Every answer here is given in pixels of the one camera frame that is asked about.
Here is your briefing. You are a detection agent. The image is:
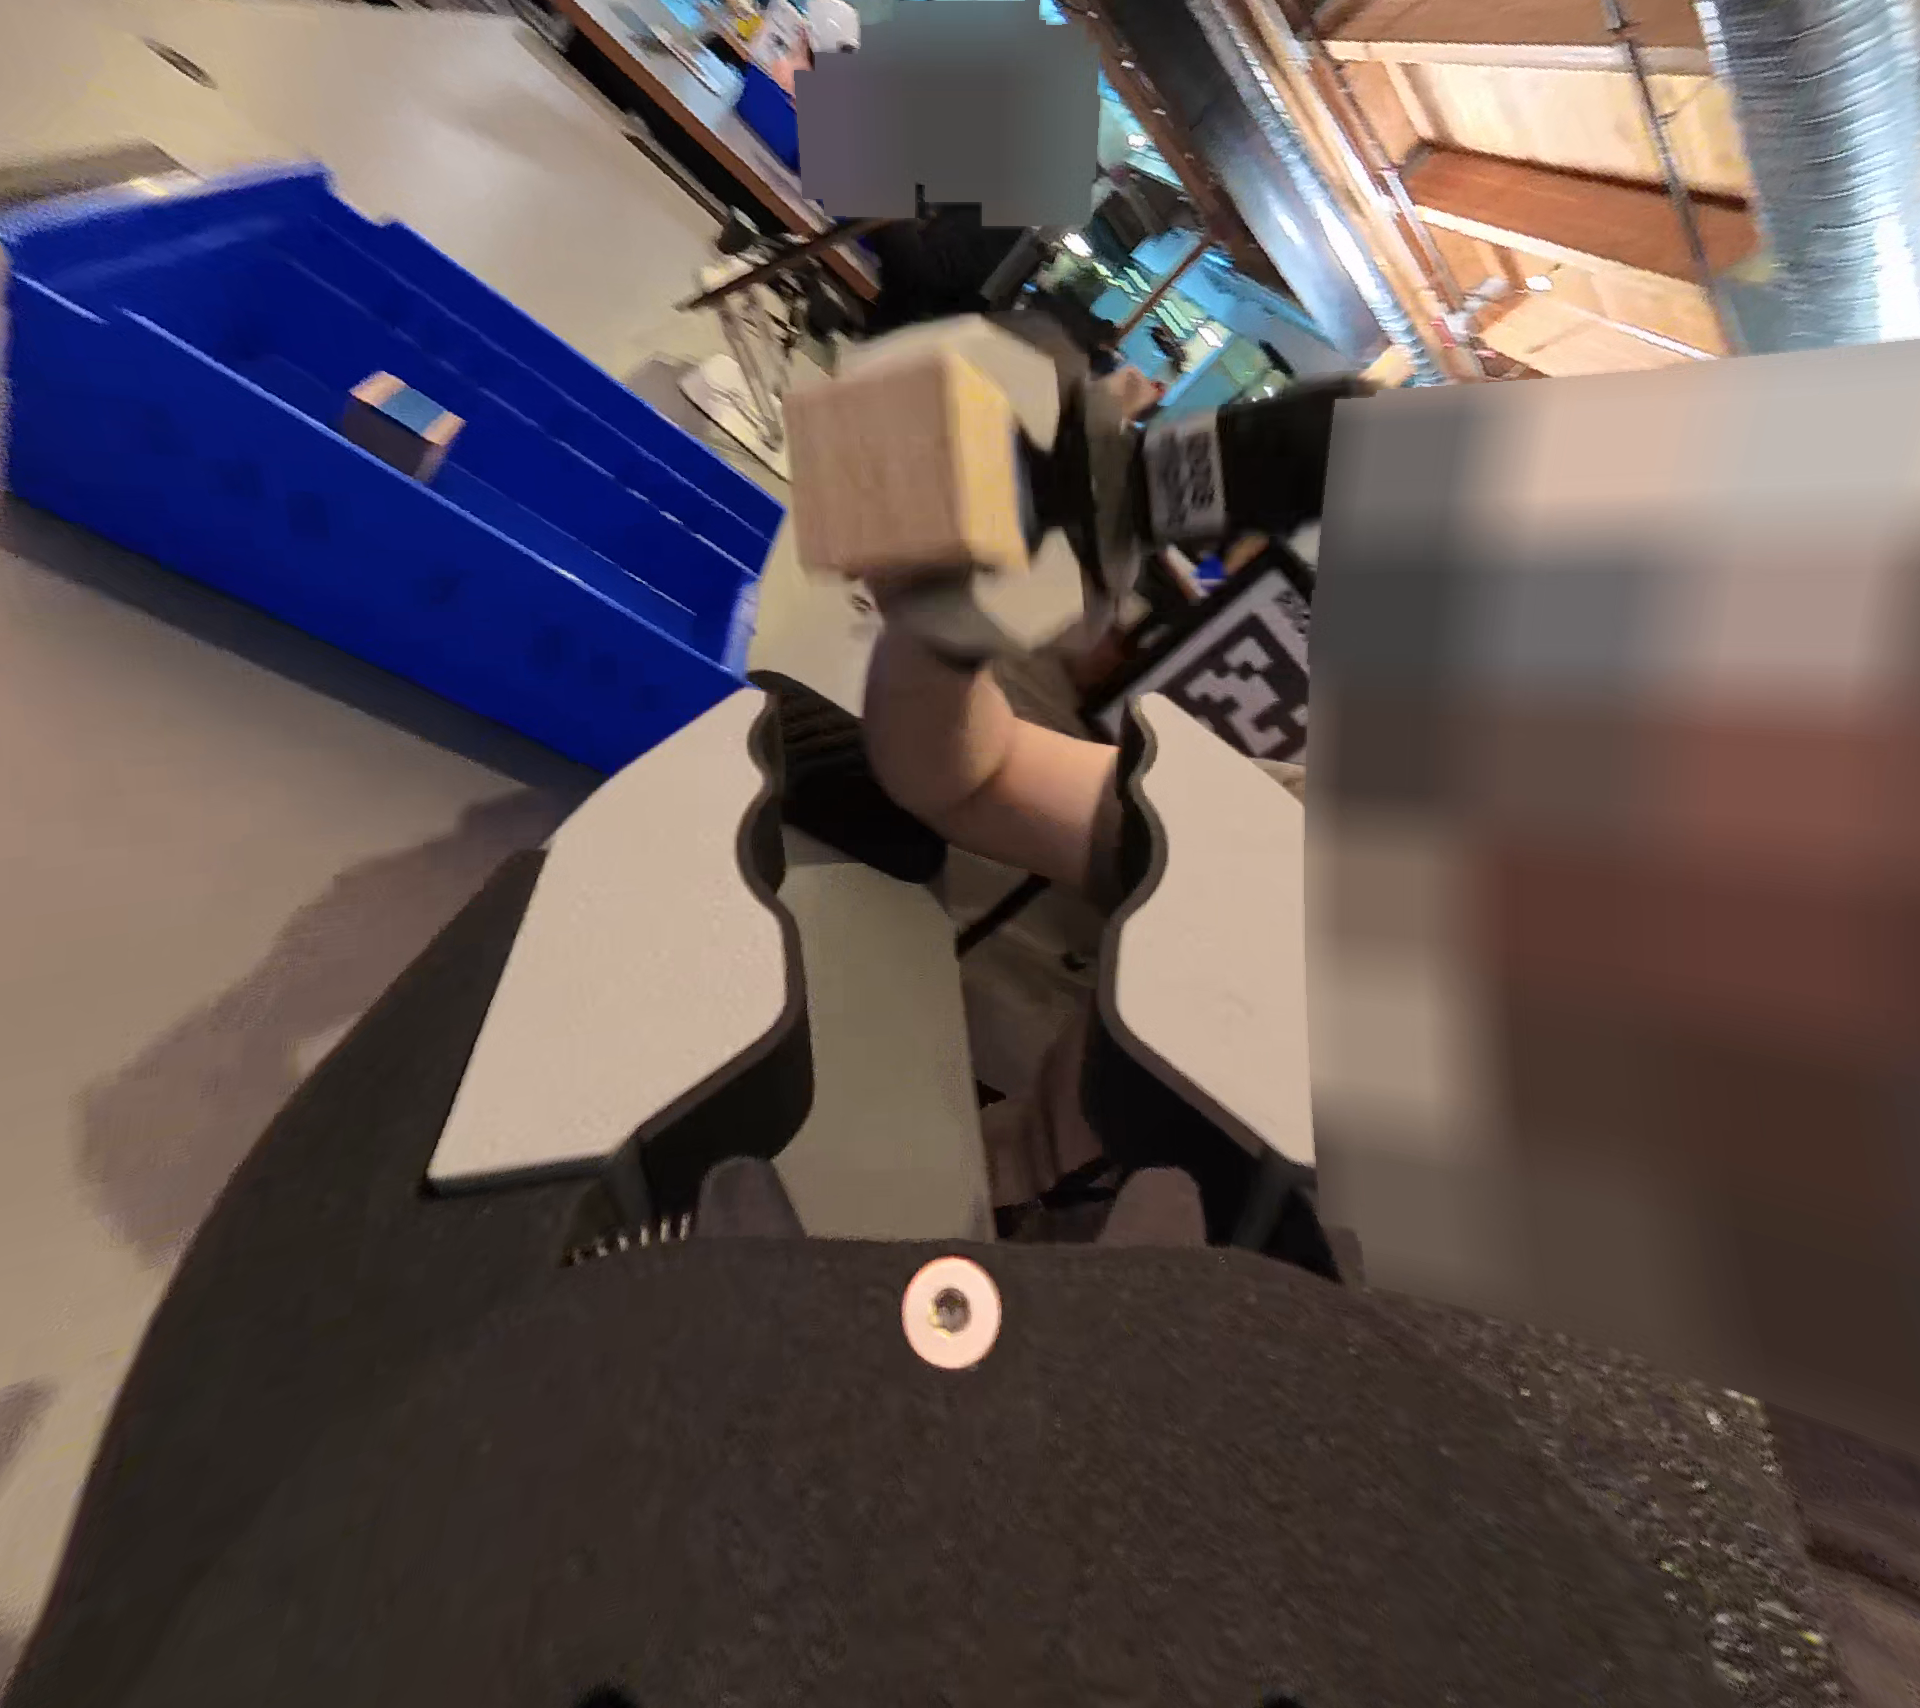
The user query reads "black pad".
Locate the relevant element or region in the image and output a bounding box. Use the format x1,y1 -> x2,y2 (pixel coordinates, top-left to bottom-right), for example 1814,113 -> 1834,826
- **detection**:
750,673 -> 950,886

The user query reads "wooden cube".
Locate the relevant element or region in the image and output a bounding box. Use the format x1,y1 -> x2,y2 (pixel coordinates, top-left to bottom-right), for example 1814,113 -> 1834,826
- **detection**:
782,354 -> 1039,582
343,373 -> 469,485

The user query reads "blue plastic bin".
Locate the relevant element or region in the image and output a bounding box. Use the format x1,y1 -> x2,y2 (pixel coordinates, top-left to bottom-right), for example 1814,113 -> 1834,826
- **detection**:
734,64 -> 809,167
0,163 -> 787,781

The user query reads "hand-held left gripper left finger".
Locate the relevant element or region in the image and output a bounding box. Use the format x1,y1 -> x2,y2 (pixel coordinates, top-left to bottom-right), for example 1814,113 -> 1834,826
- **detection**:
427,692 -> 821,1192

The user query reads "white document stand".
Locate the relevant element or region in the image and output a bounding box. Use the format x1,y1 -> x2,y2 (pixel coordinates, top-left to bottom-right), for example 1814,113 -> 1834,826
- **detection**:
682,282 -> 798,451

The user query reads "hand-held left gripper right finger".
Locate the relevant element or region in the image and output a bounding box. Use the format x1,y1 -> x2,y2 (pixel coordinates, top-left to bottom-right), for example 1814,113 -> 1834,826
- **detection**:
1083,692 -> 1320,1187

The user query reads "person's right forearm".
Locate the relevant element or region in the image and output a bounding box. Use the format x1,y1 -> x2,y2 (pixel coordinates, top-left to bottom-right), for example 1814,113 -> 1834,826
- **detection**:
866,625 -> 1125,905

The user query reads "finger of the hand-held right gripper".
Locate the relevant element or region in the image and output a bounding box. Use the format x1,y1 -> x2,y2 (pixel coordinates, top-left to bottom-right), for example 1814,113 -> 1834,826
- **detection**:
876,539 -> 1095,671
961,312 -> 1086,451

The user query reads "wooden table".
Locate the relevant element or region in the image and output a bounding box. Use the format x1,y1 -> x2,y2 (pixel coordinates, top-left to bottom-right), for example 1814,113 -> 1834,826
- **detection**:
532,0 -> 888,293

